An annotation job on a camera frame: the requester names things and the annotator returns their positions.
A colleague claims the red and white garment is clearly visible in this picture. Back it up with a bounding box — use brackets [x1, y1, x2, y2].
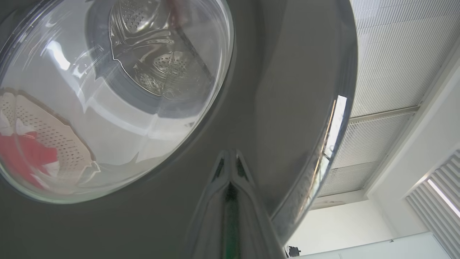
[0, 131, 60, 189]

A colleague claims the white front-load washing machine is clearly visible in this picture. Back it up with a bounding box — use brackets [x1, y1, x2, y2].
[36, 0, 232, 144]

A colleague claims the white window blind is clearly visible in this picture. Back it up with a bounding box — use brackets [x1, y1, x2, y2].
[406, 149, 460, 259]

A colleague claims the grey round washing machine door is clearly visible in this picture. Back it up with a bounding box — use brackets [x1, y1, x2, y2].
[0, 0, 359, 259]

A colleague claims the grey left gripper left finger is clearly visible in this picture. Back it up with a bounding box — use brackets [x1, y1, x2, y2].
[181, 149, 231, 259]

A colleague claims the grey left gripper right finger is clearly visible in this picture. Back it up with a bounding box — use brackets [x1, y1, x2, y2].
[230, 149, 284, 259]

